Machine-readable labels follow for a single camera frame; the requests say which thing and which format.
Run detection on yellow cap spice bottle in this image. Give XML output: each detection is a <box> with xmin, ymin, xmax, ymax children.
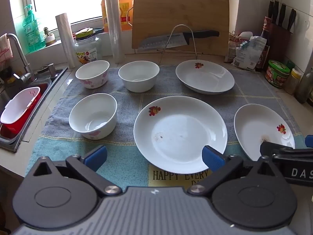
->
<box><xmin>284</xmin><ymin>68</ymin><xmax>303</xmax><ymax>95</ymax></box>

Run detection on white plate fruit print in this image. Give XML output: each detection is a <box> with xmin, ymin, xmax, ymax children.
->
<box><xmin>234</xmin><ymin>103</ymin><xmax>296</xmax><ymax>162</ymax></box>
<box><xmin>175</xmin><ymin>59</ymin><xmax>235</xmax><ymax>95</ymax></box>
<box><xmin>133</xmin><ymin>96</ymin><xmax>228</xmax><ymax>174</ymax></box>

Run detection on small cling film roll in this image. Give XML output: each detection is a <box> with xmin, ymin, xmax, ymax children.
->
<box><xmin>55</xmin><ymin>13</ymin><xmax>77</xmax><ymax>69</ymax></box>

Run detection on black handled kitchen knife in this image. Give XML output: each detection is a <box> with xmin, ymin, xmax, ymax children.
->
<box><xmin>138</xmin><ymin>30</ymin><xmax>220</xmax><ymax>52</ymax></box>

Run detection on bamboo cutting board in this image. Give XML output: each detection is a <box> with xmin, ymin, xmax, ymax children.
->
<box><xmin>131</xmin><ymin>0</ymin><xmax>230</xmax><ymax>57</ymax></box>

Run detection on stack of clear plastic cups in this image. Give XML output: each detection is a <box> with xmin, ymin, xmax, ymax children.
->
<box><xmin>104</xmin><ymin>0</ymin><xmax>126</xmax><ymax>64</ymax></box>

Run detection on red white hanging cloth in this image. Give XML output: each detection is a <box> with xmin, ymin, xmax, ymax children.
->
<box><xmin>0</xmin><ymin>33</ymin><xmax>14</xmax><ymax>60</ymax></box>

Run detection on white clipped food bag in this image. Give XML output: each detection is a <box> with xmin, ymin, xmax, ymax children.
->
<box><xmin>224</xmin><ymin>31</ymin><xmax>253</xmax><ymax>63</ymax></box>

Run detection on dark glass bottle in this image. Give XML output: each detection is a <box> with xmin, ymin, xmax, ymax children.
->
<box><xmin>295</xmin><ymin>66</ymin><xmax>313</xmax><ymax>104</ymax></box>

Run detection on green detergent bottle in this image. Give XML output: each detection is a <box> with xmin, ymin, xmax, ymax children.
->
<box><xmin>22</xmin><ymin>4</ymin><xmax>46</xmax><ymax>53</ymax></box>

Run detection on white blue plastic bag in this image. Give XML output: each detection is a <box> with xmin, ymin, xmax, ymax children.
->
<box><xmin>231</xmin><ymin>36</ymin><xmax>267</xmax><ymax>69</ymax></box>

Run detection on window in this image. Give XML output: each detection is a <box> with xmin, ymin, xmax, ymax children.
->
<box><xmin>7</xmin><ymin>0</ymin><xmax>216</xmax><ymax>26</ymax></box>

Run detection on glass jar yellow lid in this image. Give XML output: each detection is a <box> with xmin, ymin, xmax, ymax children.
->
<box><xmin>74</xmin><ymin>28</ymin><xmax>103</xmax><ymax>66</ymax></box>

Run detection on grey checked dish mat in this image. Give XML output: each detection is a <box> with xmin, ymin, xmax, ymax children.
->
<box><xmin>26</xmin><ymin>65</ymin><xmax>309</xmax><ymax>189</ymax></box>

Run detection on green lid sauce jar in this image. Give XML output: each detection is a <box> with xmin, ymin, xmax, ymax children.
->
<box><xmin>265</xmin><ymin>59</ymin><xmax>291</xmax><ymax>89</ymax></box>

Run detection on metal faucet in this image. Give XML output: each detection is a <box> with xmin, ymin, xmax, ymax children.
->
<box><xmin>6</xmin><ymin>33</ymin><xmax>35</xmax><ymax>82</ymax></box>

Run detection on orange cooking wine bottle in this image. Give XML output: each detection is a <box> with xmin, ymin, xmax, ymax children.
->
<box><xmin>101</xmin><ymin>0</ymin><xmax>134</xmax><ymax>31</ymax></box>

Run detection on metal wire rack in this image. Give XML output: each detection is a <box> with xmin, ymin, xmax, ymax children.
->
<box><xmin>156</xmin><ymin>24</ymin><xmax>204</xmax><ymax>65</ymax></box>

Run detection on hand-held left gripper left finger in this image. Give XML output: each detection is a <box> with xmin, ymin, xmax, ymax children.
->
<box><xmin>26</xmin><ymin>145</ymin><xmax>123</xmax><ymax>197</ymax></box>

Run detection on steel sink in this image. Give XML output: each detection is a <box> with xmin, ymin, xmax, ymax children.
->
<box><xmin>0</xmin><ymin>66</ymin><xmax>69</xmax><ymax>152</ymax></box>

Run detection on dark red knife block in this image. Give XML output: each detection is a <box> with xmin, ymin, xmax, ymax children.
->
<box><xmin>263</xmin><ymin>17</ymin><xmax>292</xmax><ymax>72</ymax></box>

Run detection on red basin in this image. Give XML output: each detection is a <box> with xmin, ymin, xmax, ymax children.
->
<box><xmin>4</xmin><ymin>83</ymin><xmax>48</xmax><ymax>135</ymax></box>

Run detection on dark soy sauce bottle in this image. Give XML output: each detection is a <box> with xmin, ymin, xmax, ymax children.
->
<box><xmin>260</xmin><ymin>17</ymin><xmax>271</xmax><ymax>72</ymax></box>

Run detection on small potted plant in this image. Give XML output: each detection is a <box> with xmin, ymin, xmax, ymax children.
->
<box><xmin>43</xmin><ymin>27</ymin><xmax>57</xmax><ymax>46</ymax></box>

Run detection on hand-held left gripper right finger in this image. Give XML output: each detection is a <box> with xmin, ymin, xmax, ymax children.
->
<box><xmin>187</xmin><ymin>145</ymin><xmax>282</xmax><ymax>198</ymax></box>

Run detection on white bowl pink flowers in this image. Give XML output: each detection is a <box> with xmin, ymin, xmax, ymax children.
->
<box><xmin>69</xmin><ymin>93</ymin><xmax>118</xmax><ymax>140</ymax></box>
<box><xmin>75</xmin><ymin>60</ymin><xmax>110</xmax><ymax>89</ymax></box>

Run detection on white strainer basket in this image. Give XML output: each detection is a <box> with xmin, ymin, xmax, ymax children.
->
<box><xmin>0</xmin><ymin>86</ymin><xmax>41</xmax><ymax>125</ymax></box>

